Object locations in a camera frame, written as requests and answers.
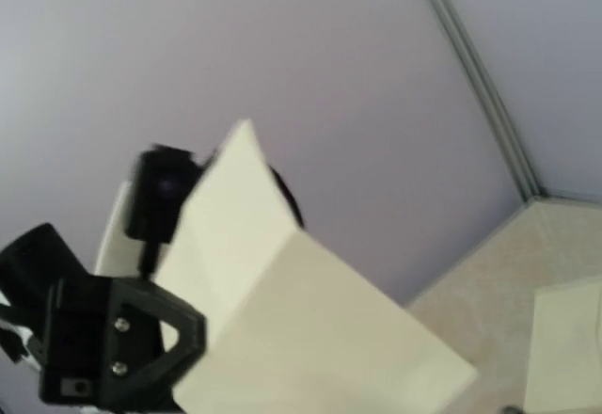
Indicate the cream paper envelope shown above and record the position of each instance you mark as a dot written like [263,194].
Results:
[564,368]

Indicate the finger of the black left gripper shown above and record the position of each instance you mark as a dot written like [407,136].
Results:
[151,339]

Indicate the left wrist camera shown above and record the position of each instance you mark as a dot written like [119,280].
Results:
[163,178]

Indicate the right aluminium frame post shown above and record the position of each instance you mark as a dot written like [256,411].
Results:
[514,153]

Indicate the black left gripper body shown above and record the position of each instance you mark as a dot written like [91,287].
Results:
[64,306]

